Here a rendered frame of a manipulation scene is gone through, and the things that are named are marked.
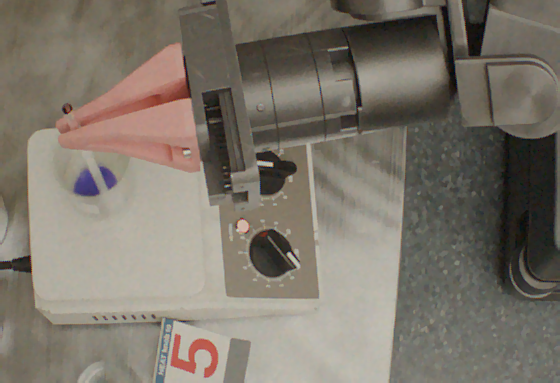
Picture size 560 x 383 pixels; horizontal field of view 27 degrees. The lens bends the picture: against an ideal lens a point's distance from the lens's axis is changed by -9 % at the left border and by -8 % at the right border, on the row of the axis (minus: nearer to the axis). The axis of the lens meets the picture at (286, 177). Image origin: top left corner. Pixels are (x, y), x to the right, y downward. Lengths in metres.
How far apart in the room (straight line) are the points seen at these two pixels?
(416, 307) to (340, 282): 0.77
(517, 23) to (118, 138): 0.21
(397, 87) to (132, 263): 0.25
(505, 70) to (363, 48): 0.08
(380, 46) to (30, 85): 0.38
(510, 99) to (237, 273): 0.29
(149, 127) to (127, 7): 0.34
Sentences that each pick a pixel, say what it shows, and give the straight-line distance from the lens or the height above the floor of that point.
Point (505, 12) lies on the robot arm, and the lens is 0.60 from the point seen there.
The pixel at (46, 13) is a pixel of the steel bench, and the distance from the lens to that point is 0.95.
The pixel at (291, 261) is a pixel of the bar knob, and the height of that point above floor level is 0.81.
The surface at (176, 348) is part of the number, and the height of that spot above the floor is 0.78.
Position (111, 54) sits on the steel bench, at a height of 0.75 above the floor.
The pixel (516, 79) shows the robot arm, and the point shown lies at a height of 1.07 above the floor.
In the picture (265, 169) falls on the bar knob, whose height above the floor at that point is 0.82.
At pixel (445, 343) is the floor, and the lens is 1.64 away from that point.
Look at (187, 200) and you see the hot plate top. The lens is 0.80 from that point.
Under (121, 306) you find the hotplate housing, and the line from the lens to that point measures 0.81.
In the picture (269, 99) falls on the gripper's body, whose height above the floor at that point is 1.03.
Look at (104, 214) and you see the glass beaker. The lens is 0.78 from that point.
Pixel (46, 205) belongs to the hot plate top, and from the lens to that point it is 0.81.
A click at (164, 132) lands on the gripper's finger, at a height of 1.04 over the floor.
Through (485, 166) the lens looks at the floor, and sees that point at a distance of 1.70.
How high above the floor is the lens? 1.61
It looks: 75 degrees down
